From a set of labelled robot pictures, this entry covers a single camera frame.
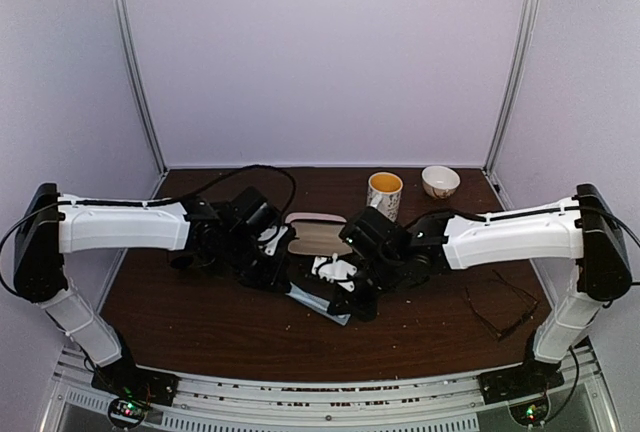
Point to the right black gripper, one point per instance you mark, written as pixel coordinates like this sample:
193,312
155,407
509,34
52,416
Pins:
349,305

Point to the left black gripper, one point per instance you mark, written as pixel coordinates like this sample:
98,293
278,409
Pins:
269,281

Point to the blue cleaning cloth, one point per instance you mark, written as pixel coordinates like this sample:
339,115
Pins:
316,304

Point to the black glasses case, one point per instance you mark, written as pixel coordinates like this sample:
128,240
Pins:
317,234

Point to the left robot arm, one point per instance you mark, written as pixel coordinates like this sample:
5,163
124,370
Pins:
244,234

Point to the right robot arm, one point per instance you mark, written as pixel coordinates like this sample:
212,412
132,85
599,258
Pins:
580,228

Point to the patterned mug yellow inside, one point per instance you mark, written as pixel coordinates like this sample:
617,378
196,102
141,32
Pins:
384,191

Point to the white ceramic bowl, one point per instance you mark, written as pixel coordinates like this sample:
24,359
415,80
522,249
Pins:
440,182

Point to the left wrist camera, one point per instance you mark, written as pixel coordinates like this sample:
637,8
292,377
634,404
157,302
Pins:
273,238

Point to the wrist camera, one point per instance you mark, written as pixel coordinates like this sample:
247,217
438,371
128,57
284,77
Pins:
333,270
273,238

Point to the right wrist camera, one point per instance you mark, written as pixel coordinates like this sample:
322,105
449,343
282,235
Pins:
333,270

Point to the thin black frame glasses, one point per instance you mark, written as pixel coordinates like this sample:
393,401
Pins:
180,261

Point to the front aluminium rail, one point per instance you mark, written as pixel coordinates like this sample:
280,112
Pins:
451,402

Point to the tortoise frame glasses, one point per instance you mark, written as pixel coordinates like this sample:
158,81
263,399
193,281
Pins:
501,306

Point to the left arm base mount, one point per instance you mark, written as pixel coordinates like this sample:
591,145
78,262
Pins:
135,389

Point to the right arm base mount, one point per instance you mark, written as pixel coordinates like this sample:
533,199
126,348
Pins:
524,388

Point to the left aluminium frame post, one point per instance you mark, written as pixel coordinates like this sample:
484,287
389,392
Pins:
136,84

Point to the aluminium frame post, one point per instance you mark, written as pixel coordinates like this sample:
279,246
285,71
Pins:
136,84
528,16

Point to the right aluminium frame post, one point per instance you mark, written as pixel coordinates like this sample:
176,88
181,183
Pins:
528,16

